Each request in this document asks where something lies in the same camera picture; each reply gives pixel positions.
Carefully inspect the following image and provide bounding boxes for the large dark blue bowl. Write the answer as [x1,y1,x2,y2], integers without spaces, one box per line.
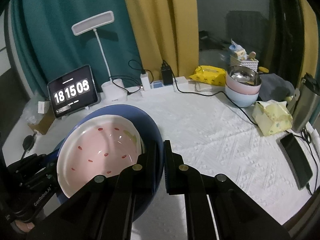
[63,104,164,219]

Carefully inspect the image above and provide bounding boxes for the pink strawberry bowl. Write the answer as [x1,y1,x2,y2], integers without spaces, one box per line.
[57,114,145,198]

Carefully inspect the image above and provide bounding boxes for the light blue plate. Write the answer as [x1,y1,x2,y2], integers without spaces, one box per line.
[53,140,68,205]

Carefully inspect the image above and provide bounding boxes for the cardboard box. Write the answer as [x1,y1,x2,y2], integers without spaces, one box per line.
[28,107,55,135]

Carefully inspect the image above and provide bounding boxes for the white textured tablecloth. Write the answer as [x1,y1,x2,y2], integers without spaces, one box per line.
[2,92,319,239]

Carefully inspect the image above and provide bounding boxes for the clear plastic bag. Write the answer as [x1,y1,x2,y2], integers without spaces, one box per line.
[21,92,44,124]

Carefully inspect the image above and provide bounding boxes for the small white box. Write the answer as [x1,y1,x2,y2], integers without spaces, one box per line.
[37,101,50,114]

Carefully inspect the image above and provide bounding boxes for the black smartphone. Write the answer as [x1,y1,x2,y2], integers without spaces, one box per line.
[278,133,313,190]

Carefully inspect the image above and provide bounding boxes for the yellow tissue pack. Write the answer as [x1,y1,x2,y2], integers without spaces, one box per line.
[252,100,293,137]

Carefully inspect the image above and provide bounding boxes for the tablet showing clock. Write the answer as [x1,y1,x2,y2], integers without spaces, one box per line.
[47,65,98,119]

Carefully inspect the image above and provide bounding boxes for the pale blue bowl in stack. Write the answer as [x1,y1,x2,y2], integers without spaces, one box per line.
[225,85,259,108]

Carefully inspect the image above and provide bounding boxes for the black scissors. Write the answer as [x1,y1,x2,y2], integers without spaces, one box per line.
[300,128,312,144]

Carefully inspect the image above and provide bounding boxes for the white desk lamp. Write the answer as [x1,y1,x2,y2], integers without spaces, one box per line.
[71,10,128,103]

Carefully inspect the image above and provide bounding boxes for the white cream tube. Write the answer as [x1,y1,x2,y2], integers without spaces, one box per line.
[311,128,320,146]

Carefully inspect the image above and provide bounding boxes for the pink bowl in stack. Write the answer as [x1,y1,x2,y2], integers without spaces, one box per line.
[226,74,261,95]

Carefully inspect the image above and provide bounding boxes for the white power strip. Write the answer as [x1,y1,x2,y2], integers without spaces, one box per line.
[140,77,190,98]

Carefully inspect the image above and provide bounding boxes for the steel thermos bottle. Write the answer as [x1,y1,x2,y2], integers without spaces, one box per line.
[287,73,319,133]

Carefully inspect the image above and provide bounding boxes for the grey folded cloth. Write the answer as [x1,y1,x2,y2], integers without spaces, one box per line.
[258,73,295,102]

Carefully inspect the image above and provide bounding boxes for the yellow wipes pack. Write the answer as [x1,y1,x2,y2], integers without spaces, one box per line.
[189,66,226,86]

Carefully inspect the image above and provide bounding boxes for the steel bowl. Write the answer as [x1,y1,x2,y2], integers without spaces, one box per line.
[227,65,262,86]

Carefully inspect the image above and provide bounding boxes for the black power adapter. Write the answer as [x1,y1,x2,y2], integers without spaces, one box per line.
[161,66,173,86]

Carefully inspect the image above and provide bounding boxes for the white phone charger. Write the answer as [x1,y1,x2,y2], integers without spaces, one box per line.
[140,73,151,92]

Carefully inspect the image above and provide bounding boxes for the white storage basket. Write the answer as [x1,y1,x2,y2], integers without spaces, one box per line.
[229,40,259,71]

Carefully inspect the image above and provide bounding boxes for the teal curtain left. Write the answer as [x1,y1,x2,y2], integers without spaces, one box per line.
[11,0,140,96]

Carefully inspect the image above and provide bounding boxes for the yellow curtain right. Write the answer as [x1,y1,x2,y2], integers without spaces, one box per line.
[298,0,319,84]

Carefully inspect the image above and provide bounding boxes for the yellow curtain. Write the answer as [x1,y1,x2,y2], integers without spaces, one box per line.
[125,0,199,80]
[298,0,319,84]

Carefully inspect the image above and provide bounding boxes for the yellow curtain left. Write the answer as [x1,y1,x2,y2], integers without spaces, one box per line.
[125,0,199,80]

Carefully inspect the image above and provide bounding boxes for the black round puck with cable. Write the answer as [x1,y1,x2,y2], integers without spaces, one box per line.
[21,133,36,160]

